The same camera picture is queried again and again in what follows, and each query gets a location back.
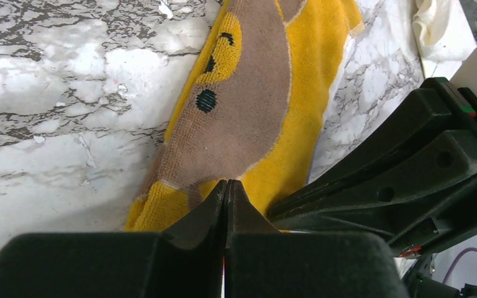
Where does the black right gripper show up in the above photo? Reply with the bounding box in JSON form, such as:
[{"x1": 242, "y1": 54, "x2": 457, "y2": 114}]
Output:
[{"x1": 271, "y1": 173, "x2": 477, "y2": 298}]

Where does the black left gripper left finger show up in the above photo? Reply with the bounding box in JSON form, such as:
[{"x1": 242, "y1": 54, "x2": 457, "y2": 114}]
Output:
[{"x1": 0, "y1": 181, "x2": 227, "y2": 297}]

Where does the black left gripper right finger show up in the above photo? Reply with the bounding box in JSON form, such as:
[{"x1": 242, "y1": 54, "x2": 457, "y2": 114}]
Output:
[{"x1": 224, "y1": 180, "x2": 407, "y2": 297}]

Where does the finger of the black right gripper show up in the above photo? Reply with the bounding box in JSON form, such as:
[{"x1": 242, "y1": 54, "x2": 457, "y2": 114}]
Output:
[{"x1": 268, "y1": 78, "x2": 477, "y2": 219}]

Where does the yellow brown bear towel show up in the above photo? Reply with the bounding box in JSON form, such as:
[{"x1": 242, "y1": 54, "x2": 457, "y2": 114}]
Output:
[{"x1": 125, "y1": 1, "x2": 364, "y2": 231}]

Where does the cream white towel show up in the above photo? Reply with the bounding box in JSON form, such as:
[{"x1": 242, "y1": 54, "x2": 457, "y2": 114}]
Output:
[{"x1": 412, "y1": 0, "x2": 477, "y2": 61}]

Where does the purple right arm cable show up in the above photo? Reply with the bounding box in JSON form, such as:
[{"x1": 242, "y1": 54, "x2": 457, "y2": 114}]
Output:
[{"x1": 442, "y1": 247, "x2": 477, "y2": 284}]

